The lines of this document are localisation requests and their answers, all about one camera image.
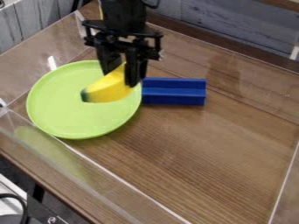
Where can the clear acrylic front barrier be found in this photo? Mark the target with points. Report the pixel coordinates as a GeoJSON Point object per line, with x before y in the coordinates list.
{"type": "Point", "coordinates": [109, 180]}

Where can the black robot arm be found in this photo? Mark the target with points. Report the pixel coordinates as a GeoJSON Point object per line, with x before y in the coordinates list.
{"type": "Point", "coordinates": [126, 15]}

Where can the clear acrylic corner bracket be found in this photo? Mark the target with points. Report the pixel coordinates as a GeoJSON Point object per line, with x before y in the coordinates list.
{"type": "Point", "coordinates": [79, 22]}

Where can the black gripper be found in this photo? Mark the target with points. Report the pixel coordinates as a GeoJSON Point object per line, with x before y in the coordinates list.
{"type": "Point", "coordinates": [113, 42]}

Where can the blue rectangular block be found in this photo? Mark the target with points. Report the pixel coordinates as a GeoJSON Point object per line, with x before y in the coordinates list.
{"type": "Point", "coordinates": [174, 91]}

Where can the green plate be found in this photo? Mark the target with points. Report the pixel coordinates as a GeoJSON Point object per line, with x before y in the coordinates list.
{"type": "Point", "coordinates": [62, 114]}

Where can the yellow toy banana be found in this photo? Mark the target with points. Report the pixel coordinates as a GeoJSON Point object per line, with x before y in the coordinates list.
{"type": "Point", "coordinates": [109, 88]}

